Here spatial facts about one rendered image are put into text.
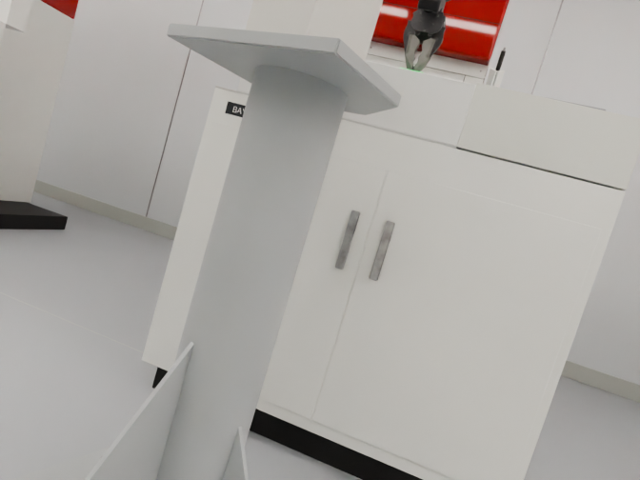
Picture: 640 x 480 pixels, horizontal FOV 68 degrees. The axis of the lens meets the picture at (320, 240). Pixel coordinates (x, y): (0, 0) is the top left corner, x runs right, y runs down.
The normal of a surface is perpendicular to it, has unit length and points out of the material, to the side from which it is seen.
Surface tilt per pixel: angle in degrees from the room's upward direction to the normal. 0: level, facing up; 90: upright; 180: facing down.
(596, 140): 90
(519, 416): 90
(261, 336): 90
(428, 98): 90
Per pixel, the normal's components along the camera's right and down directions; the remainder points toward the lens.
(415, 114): -0.25, 0.01
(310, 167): 0.70, 0.27
